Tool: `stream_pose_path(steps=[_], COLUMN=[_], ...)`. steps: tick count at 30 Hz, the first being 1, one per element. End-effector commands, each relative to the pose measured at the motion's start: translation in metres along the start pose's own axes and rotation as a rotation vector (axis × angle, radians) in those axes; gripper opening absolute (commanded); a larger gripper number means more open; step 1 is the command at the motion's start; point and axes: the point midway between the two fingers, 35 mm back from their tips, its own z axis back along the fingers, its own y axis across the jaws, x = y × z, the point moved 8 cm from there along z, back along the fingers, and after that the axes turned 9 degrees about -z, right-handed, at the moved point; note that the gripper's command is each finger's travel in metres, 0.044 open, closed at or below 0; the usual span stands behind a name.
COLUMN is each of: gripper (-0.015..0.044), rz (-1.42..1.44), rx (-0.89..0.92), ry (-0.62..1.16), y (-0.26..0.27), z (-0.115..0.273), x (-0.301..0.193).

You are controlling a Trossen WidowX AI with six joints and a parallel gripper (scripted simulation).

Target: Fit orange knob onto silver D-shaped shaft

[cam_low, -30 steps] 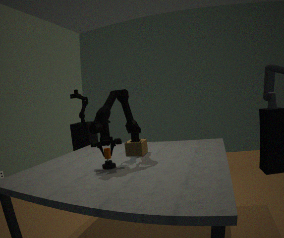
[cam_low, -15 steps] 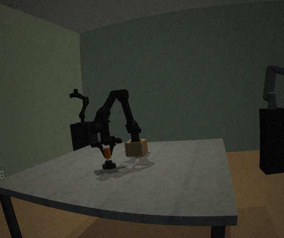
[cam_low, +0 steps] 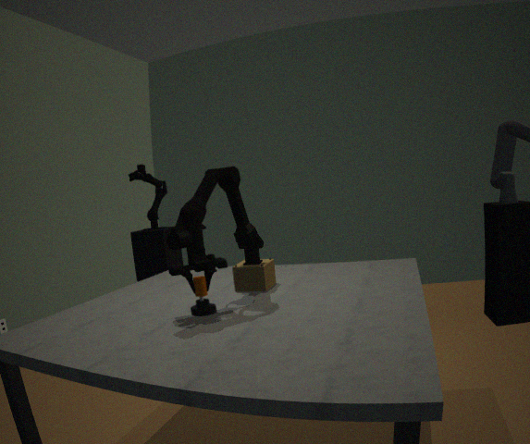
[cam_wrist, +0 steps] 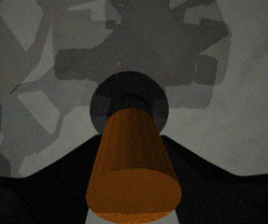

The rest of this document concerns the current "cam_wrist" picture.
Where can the orange knob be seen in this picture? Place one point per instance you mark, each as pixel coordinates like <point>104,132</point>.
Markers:
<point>133,180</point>

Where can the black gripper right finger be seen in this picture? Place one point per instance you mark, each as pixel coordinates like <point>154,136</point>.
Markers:
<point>211,195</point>

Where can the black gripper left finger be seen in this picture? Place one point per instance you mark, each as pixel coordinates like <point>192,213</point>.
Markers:
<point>54,195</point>

